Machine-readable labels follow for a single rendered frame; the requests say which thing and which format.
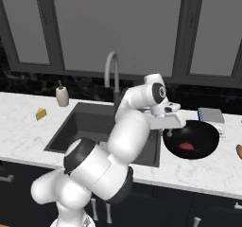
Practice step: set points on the yellow cheese wedge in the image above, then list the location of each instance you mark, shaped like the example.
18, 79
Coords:
41, 113

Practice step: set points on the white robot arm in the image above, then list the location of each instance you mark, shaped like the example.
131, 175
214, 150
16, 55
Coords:
97, 171

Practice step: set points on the dark grey sink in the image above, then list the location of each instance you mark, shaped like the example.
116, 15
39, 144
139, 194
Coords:
85, 123

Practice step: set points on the black bowl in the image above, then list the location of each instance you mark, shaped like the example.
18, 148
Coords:
201, 136

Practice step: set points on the brown bread loaf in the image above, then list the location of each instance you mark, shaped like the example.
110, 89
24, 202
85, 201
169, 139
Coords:
239, 151

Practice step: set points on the red food piece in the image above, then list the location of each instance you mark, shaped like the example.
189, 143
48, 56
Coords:
186, 146

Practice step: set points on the beige soap dispenser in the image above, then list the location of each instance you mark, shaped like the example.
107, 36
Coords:
62, 96

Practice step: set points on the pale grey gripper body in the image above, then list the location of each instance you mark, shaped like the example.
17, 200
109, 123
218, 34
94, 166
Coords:
165, 122

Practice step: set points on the dark drawer front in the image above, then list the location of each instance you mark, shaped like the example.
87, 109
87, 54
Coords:
22, 193
217, 202

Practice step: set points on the grey flat block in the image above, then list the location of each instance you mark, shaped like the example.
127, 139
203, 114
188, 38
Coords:
211, 114

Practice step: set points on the dark grey framed window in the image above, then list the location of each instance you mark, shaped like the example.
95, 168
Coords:
60, 26

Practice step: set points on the dark cupboard door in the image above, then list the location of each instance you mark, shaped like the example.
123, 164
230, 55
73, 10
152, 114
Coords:
157, 205
220, 221

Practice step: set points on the grey curved tap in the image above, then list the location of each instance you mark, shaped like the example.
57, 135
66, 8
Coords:
116, 76

